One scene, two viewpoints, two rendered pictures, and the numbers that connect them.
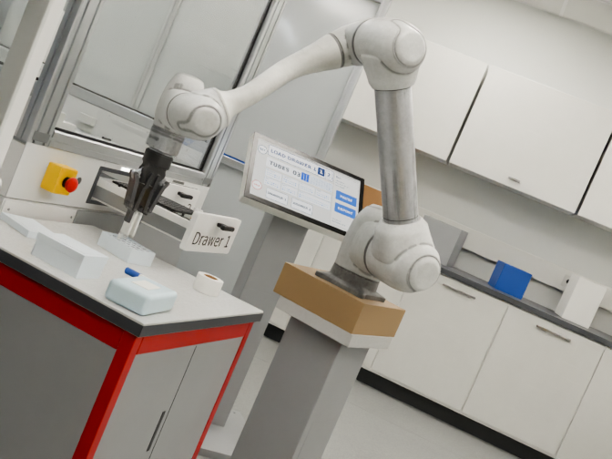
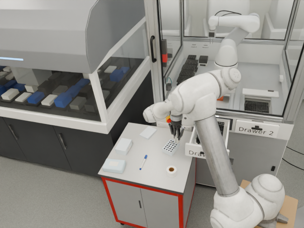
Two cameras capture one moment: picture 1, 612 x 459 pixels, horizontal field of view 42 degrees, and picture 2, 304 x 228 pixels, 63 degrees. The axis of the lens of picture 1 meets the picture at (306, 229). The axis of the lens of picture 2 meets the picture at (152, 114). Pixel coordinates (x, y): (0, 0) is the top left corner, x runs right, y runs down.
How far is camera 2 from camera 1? 2.42 m
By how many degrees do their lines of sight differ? 90
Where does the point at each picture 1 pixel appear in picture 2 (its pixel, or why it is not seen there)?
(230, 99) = (157, 109)
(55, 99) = (157, 95)
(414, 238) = (216, 205)
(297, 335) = not seen: hidden behind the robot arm
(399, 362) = not seen: outside the picture
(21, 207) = (163, 124)
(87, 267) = (118, 151)
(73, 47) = (155, 80)
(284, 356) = not seen: hidden behind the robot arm
